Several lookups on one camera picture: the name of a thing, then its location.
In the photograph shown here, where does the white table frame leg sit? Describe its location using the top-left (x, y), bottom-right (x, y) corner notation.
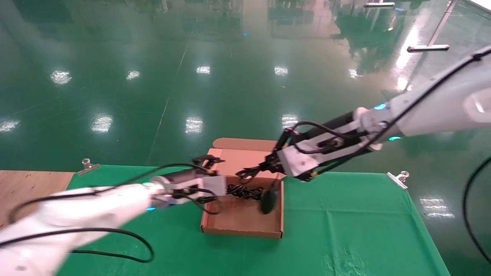
top-left (407, 0), bottom-right (459, 53)

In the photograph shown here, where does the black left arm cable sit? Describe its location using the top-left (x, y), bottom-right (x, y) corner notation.
top-left (0, 163), bottom-right (222, 264)

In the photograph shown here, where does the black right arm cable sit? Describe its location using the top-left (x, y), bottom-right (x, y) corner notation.
top-left (290, 50), bottom-right (491, 177)

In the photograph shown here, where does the black hanging cable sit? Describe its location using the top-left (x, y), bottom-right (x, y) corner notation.
top-left (462, 156), bottom-right (491, 264)

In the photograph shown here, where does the green table cloth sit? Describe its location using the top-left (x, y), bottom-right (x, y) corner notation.
top-left (56, 164), bottom-right (452, 276)

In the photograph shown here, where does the silver binder clamp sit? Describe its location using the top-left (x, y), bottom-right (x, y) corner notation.
top-left (77, 158), bottom-right (101, 176)
top-left (386, 171), bottom-right (410, 191)

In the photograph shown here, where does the pink open cardboard box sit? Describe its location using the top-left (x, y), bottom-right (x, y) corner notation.
top-left (200, 138), bottom-right (285, 240)

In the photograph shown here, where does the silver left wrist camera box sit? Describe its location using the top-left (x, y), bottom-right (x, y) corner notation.
top-left (195, 175), bottom-right (227, 197)

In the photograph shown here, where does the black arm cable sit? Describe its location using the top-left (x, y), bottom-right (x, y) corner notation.
top-left (0, 163), bottom-right (222, 264)
top-left (290, 50), bottom-right (491, 177)

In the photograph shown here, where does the black cable with adapter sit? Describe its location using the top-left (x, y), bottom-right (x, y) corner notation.
top-left (226, 166), bottom-right (280, 215)

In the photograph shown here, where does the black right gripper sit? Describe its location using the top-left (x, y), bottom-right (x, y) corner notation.
top-left (263, 149), bottom-right (287, 175)

